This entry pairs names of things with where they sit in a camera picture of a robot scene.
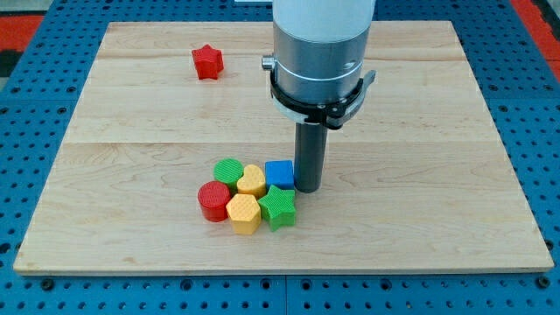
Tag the blue block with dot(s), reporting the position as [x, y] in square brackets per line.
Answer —
[280, 174]

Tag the red cylinder block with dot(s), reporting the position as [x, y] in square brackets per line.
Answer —
[213, 197]

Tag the light wooden board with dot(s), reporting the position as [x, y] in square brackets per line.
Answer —
[418, 182]

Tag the red star block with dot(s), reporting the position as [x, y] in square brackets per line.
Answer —
[208, 62]

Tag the yellow heart block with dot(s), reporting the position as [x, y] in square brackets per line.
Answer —
[252, 181]

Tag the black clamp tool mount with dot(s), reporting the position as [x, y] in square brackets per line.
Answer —
[331, 115]

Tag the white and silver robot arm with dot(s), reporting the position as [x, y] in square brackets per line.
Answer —
[315, 73]

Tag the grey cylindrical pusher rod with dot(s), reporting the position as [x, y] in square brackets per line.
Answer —
[310, 147]

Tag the green cylinder block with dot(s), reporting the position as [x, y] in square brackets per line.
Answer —
[228, 171]

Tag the yellow hexagon block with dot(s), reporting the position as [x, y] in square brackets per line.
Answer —
[244, 213]

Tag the green star block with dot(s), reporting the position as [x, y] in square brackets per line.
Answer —
[278, 208]

